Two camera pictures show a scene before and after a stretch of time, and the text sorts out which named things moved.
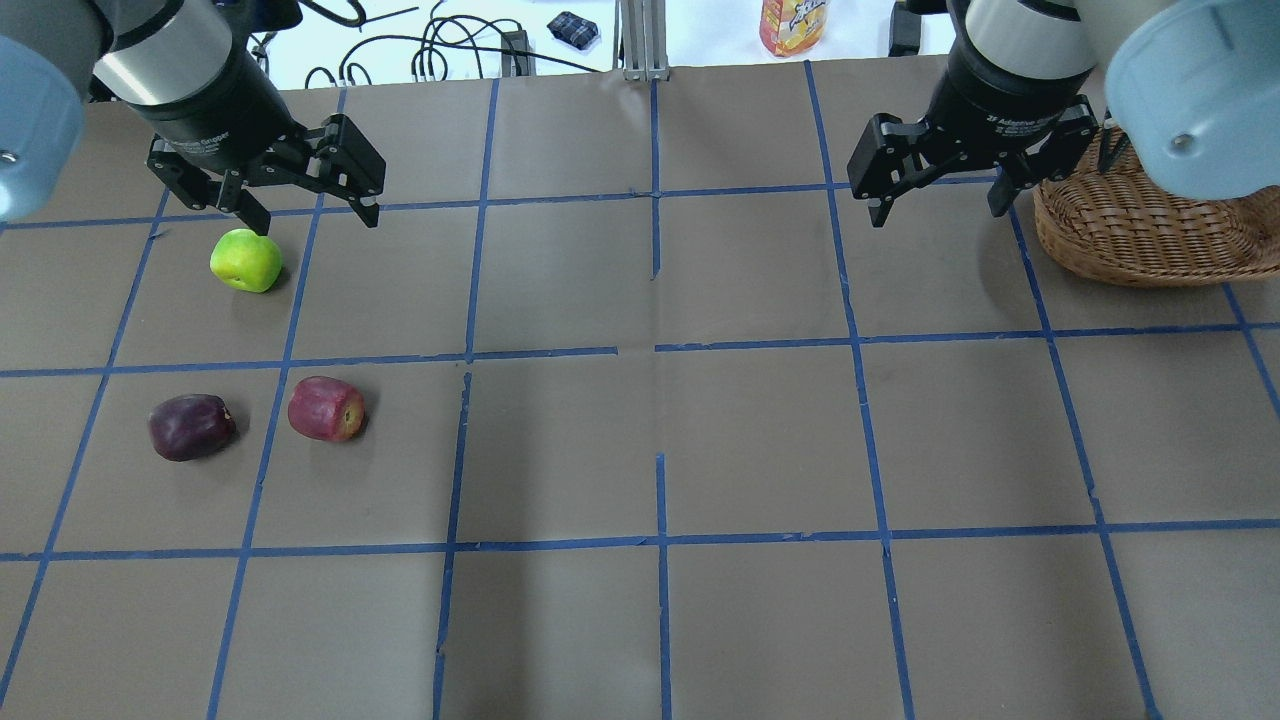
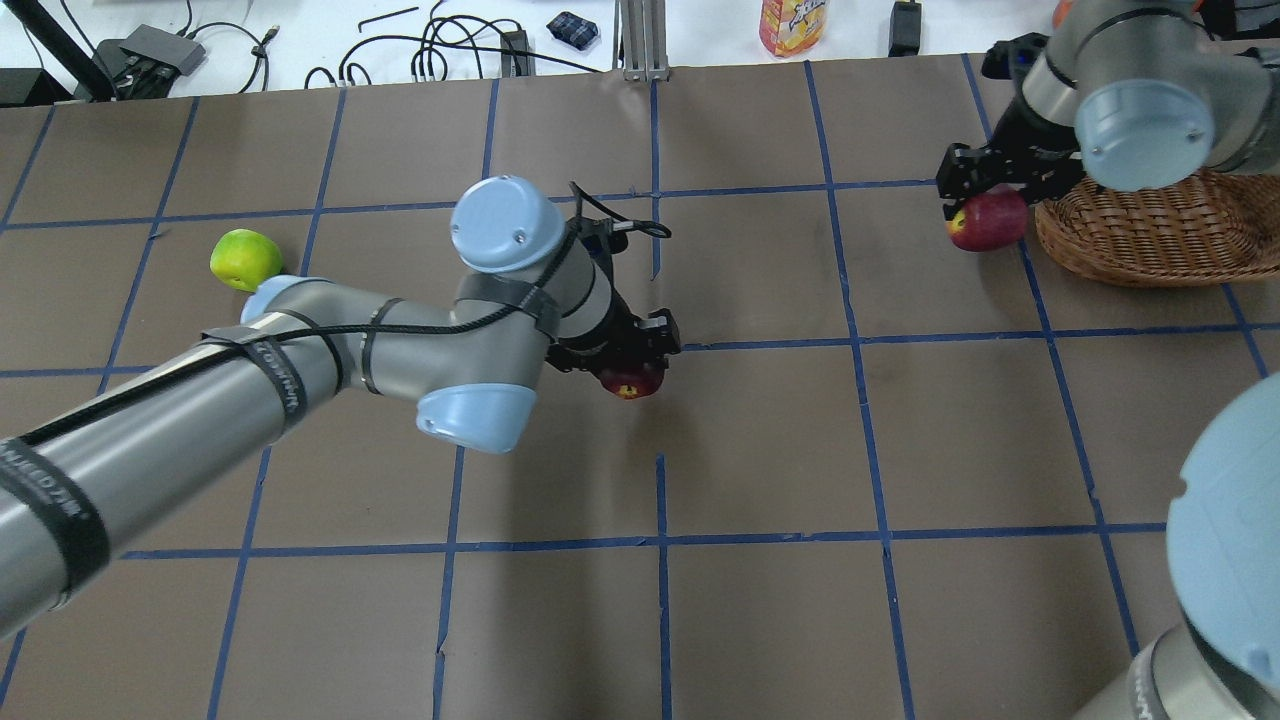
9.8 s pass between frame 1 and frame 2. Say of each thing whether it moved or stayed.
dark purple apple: moved
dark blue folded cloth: stayed
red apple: moved
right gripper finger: moved
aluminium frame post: stayed
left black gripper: moved
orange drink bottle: stayed
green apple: stayed
